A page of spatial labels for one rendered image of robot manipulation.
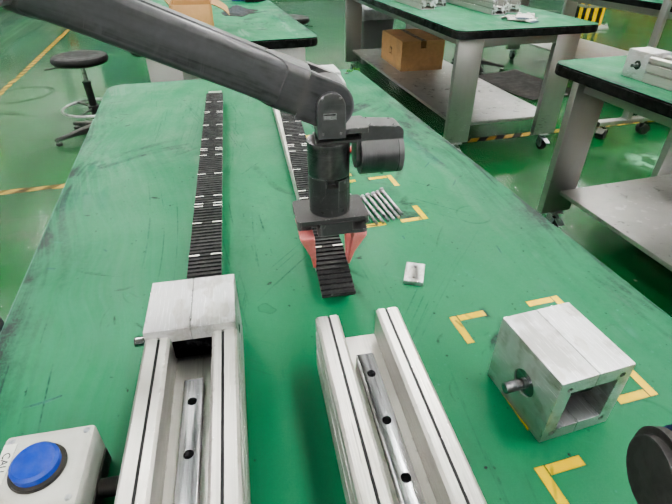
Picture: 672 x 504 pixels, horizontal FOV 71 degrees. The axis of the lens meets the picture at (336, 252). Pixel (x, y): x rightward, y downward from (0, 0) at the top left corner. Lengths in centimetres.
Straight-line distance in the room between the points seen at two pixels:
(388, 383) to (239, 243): 42
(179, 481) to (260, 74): 43
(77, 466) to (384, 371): 31
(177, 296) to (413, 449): 32
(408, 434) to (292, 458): 13
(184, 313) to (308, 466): 22
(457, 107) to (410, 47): 136
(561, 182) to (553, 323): 188
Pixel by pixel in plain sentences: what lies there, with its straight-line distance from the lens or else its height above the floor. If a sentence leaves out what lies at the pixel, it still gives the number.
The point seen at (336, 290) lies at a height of 80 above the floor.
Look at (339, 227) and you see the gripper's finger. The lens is 66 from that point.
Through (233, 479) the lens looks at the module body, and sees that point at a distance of 43.
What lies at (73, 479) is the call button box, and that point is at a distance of 51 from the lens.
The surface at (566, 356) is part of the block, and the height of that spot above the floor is 87.
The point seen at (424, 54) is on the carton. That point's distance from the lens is 438.
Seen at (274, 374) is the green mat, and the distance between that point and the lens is 61.
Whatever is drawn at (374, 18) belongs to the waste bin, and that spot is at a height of 46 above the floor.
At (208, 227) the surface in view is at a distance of 83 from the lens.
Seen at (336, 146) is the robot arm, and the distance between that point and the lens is 61.
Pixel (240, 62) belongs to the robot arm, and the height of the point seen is 111.
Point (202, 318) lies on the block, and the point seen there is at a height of 87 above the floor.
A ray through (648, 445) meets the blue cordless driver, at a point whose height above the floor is 98.
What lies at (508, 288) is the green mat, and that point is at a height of 78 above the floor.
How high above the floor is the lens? 124
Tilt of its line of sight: 35 degrees down
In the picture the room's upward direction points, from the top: straight up
